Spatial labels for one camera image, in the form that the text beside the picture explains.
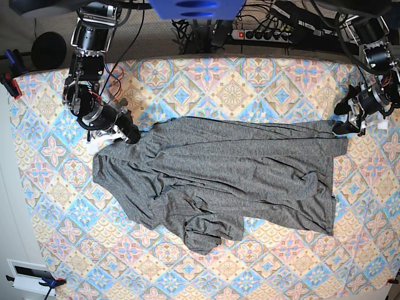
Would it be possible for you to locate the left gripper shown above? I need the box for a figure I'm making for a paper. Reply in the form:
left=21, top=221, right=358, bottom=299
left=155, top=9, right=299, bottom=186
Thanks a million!
left=332, top=94, right=389, bottom=136

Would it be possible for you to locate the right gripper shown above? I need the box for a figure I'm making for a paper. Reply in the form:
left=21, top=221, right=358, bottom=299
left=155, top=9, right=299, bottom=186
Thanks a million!
left=84, top=106, right=141, bottom=154

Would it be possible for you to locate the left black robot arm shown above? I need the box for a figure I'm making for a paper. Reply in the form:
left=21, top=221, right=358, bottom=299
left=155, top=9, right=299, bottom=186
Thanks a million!
left=332, top=16, right=399, bottom=136

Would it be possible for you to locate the red blue table clamp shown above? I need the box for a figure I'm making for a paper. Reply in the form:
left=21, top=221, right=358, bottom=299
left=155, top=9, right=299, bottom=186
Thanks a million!
left=1, top=49, right=26, bottom=99

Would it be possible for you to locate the grey t-shirt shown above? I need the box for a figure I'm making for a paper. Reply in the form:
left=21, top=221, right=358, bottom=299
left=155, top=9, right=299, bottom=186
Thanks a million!
left=92, top=117, right=348, bottom=255

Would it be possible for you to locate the orange blue corner clamp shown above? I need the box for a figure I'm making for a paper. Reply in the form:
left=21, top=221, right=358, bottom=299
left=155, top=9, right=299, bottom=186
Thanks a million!
left=6, top=275, right=67, bottom=299

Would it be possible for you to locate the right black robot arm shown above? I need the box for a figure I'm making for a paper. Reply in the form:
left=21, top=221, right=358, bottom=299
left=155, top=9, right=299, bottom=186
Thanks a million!
left=62, top=2, right=141, bottom=145

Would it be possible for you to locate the black power strip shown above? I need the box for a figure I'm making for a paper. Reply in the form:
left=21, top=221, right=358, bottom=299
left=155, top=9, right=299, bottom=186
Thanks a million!
left=231, top=29, right=291, bottom=43

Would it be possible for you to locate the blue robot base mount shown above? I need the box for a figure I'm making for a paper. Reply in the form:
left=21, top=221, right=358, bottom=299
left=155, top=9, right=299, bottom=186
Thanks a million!
left=149, top=0, right=245, bottom=21

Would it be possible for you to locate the black round stool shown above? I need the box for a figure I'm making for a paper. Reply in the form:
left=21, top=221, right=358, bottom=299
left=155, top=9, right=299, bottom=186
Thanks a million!
left=31, top=32, right=67, bottom=71

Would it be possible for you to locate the white wall outlet box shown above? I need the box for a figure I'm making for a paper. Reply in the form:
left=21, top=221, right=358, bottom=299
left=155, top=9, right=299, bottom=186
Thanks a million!
left=7, top=259, right=53, bottom=296

